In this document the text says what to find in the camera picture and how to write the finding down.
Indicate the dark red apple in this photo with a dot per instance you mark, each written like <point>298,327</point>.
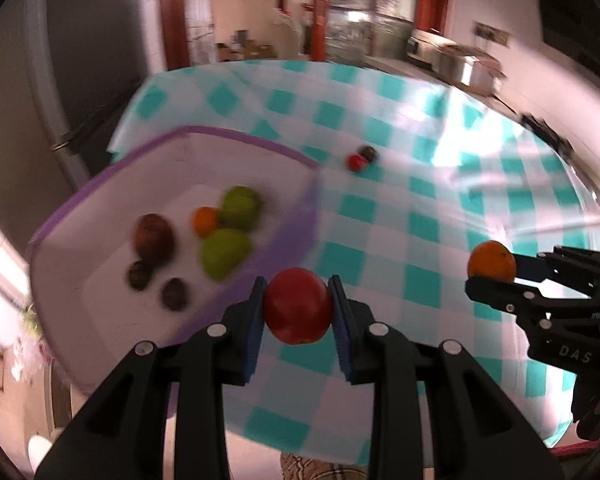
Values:
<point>152,237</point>

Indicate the red cherry tomato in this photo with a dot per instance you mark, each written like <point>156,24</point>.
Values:
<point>356,162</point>

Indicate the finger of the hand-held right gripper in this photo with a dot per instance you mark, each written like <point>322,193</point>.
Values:
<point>505,295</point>
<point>530,267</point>

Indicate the bright red apple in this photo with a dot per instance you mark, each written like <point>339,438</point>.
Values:
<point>297,305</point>

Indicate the grey refrigerator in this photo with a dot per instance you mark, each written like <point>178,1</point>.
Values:
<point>95,60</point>

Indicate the white hanging bag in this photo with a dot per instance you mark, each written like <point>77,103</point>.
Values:
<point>285,32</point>

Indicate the red brown door frame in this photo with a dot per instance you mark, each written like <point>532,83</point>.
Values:
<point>172,10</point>

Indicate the purple plastic storage box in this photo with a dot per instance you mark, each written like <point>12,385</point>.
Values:
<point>130,180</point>

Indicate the teal white checked tablecloth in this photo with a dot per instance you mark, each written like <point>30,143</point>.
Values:
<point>410,230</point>

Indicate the silver metal cooking pot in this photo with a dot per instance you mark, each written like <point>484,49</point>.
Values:
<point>467,65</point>

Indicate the plaid cloth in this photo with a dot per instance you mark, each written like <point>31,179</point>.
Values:
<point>325,467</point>

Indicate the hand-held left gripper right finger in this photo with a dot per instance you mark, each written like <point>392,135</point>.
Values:
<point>341,330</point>

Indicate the small orange tangerine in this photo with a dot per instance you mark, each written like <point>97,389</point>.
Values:
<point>491,261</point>
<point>205,220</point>

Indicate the glass door cabinet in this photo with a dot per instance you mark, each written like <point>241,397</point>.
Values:
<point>365,10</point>

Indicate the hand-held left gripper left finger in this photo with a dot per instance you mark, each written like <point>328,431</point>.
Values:
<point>255,330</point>

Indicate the small dark brown fruit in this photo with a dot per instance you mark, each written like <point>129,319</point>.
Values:
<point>174,294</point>
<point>370,151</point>
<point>140,275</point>

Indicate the wall power strip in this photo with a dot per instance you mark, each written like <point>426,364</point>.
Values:
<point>491,34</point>

